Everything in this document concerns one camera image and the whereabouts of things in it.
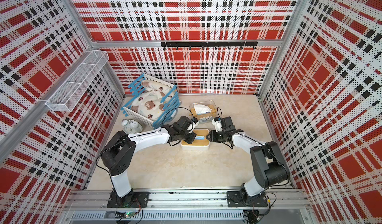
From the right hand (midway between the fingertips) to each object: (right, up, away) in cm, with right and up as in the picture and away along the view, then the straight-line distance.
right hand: (210, 136), depth 90 cm
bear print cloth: (-42, +21, +14) cm, 49 cm away
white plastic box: (-9, -7, -1) cm, 11 cm away
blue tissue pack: (-7, 0, -2) cm, 7 cm away
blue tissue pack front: (-5, +17, +12) cm, 21 cm away
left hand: (-9, 0, +1) cm, 9 cm away
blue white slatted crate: (-26, +19, +14) cm, 35 cm away
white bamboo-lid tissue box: (-8, -4, -5) cm, 10 cm away
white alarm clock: (-48, +6, -1) cm, 49 cm away
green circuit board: (-40, -33, -22) cm, 56 cm away
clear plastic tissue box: (-2, +10, +11) cm, 14 cm away
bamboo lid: (+2, +14, +10) cm, 17 cm away
